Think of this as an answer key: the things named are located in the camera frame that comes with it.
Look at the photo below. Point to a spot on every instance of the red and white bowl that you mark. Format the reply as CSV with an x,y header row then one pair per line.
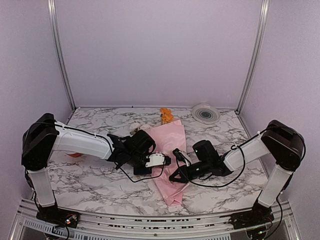
x,y
74,155

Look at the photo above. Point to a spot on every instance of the tan ribbon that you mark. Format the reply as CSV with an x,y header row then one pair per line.
x,y
185,185

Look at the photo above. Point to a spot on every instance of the left aluminium frame post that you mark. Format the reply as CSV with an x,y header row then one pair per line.
x,y
59,52

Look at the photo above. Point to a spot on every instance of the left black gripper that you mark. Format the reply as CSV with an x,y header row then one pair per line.
x,y
140,172

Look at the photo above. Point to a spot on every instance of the grey ringed plate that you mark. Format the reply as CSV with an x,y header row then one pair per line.
x,y
205,114

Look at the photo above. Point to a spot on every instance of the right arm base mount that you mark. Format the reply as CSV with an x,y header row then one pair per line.
x,y
258,215

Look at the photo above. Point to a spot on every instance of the front aluminium rail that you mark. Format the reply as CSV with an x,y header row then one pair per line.
x,y
101,226

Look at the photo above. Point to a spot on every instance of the white rose fake flower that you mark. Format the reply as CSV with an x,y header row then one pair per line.
x,y
136,126

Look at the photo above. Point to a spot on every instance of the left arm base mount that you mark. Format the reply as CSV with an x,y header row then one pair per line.
x,y
55,215

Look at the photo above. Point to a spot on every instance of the aluminium frame post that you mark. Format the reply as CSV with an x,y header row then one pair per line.
x,y
59,52
261,28

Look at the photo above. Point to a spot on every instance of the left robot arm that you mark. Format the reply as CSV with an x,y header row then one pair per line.
x,y
47,135

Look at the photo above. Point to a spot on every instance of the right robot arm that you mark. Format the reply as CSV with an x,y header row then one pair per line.
x,y
277,142

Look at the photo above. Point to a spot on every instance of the right aluminium frame post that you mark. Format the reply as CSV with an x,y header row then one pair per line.
x,y
261,28

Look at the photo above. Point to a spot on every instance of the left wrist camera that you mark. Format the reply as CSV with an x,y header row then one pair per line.
x,y
157,159

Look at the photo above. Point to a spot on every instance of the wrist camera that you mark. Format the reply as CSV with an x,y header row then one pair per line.
x,y
182,156
157,159

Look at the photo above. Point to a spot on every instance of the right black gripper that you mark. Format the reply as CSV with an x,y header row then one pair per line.
x,y
185,170

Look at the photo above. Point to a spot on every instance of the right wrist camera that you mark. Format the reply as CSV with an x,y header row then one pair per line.
x,y
182,156

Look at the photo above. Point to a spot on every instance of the orange fake flower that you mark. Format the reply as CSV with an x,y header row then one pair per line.
x,y
166,116

